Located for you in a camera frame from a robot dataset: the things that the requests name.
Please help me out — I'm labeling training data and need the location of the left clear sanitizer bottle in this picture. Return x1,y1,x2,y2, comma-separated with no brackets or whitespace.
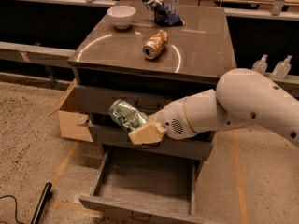
252,54,268,75

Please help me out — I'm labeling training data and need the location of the green soda can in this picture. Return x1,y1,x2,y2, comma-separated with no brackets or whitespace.
109,99,150,133

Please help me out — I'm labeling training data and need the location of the right clear sanitizer bottle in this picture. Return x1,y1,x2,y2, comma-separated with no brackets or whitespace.
272,55,292,79

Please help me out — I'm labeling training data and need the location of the grey open bottom drawer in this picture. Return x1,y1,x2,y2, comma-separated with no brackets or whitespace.
79,147,204,224

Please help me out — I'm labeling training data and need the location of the grey top drawer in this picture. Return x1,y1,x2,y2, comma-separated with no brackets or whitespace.
73,84,227,133

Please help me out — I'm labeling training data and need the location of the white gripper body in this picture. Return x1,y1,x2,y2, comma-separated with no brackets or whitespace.
159,98,196,140

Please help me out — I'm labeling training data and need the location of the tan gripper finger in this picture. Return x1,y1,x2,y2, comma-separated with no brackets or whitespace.
128,122,166,145
149,110,164,122

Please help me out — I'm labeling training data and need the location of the white bowl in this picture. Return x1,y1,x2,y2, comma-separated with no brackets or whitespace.
107,6,136,29

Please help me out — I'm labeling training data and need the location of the blue chip bag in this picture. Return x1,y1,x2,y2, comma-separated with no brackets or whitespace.
141,0,184,26

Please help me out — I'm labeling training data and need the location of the cardboard box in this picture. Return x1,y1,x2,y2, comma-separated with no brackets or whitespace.
48,80,93,142

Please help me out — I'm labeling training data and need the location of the grey drawer cabinet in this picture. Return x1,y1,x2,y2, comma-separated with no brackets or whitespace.
67,1,240,173

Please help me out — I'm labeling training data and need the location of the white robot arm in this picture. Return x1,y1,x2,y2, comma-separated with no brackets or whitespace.
129,68,299,147

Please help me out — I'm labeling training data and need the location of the clear sanitizer bottle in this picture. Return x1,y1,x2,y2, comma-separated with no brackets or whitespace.
252,54,268,75
272,55,292,79

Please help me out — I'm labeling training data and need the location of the black pole on floor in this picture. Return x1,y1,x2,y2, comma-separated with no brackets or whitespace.
30,182,52,224

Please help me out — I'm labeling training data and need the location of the orange soda can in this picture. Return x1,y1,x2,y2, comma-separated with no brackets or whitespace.
142,30,169,60

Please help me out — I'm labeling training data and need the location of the black floor cable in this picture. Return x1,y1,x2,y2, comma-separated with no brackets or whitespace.
0,194,24,224

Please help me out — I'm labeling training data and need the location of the grey metal rail frame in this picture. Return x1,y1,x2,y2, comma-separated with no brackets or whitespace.
0,0,299,96

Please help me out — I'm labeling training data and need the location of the grey middle drawer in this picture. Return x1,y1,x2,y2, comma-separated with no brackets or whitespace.
89,124,215,160

